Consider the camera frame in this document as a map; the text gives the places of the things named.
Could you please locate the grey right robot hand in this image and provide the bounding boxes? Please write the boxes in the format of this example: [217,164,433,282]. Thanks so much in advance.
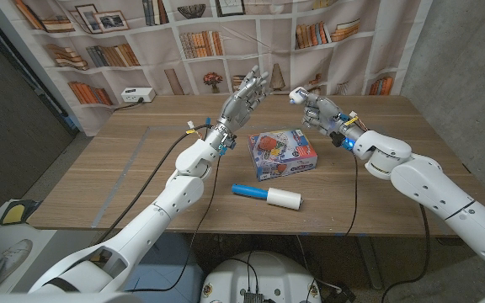
[288,86,368,148]

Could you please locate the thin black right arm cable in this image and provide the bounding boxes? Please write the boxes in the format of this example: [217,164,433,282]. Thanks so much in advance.
[343,151,360,237]

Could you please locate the white power strip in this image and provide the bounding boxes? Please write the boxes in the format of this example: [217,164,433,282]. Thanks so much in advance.
[120,87,157,104]

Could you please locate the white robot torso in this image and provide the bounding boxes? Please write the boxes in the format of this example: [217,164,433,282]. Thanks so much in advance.
[200,251,322,303]

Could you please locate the grey table leg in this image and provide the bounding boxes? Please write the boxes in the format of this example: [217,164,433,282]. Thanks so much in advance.
[355,236,385,291]

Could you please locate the colourful Snap Circuits box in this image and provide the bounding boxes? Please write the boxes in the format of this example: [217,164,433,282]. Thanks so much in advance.
[248,128,318,183]

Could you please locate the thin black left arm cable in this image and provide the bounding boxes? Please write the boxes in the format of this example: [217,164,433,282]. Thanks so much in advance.
[124,155,222,293]

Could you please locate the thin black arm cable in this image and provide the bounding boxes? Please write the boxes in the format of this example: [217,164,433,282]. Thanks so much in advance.
[124,155,222,293]
[343,151,360,237]

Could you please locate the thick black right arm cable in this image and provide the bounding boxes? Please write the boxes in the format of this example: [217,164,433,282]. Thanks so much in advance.
[380,204,432,303]

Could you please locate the yellow and black floor object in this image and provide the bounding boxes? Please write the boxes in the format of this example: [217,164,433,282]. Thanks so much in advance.
[0,199,41,226]

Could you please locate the blue grey stool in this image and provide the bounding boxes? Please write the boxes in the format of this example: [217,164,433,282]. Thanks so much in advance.
[124,233,205,303]

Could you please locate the blue handled white lint roller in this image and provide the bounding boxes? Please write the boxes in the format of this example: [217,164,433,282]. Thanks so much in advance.
[231,183,303,211]

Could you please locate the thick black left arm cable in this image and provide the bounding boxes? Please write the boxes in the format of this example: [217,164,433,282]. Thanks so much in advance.
[93,123,214,246]

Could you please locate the printed bookshelf backdrop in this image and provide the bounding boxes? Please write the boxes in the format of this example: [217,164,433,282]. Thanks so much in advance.
[0,0,435,138]

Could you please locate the black power strip cable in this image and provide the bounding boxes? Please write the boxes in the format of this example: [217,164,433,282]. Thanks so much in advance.
[111,97,145,114]

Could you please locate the white AirPods case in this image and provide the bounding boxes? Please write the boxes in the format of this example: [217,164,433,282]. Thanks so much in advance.
[288,86,309,105]

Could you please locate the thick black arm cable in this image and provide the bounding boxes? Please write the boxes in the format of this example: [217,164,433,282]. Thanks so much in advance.
[93,123,214,246]
[380,204,432,303]

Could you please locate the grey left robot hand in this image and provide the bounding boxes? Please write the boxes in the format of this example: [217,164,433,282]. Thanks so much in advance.
[206,65,270,148]

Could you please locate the white sneaker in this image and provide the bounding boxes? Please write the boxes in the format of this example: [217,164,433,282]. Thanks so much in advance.
[0,238,34,279]

